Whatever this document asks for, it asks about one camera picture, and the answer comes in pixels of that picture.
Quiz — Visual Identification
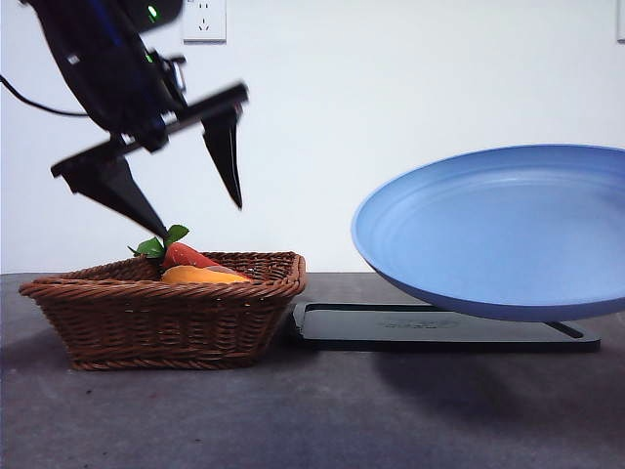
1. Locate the orange carrot with green leaves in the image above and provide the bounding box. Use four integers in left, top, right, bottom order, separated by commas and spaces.
127, 224, 224, 273

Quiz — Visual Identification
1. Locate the brown wicker basket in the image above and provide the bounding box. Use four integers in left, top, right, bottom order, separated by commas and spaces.
19, 251, 308, 371

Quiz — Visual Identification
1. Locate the white wall socket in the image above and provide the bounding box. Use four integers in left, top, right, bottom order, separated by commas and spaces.
183, 0, 228, 45

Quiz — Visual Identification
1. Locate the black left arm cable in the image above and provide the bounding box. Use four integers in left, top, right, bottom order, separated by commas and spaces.
0, 73, 92, 118

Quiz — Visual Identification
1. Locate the blue round plate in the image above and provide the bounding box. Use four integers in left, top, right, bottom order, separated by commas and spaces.
351, 144, 625, 322

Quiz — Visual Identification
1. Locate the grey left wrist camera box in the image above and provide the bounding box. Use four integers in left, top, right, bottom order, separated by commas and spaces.
156, 52, 189, 99

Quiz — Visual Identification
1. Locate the orange-yellow corn cob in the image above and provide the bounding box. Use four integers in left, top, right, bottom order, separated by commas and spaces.
160, 264, 253, 285

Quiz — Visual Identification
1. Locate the black rectangular board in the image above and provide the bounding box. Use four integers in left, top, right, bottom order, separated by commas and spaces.
287, 301, 602, 354

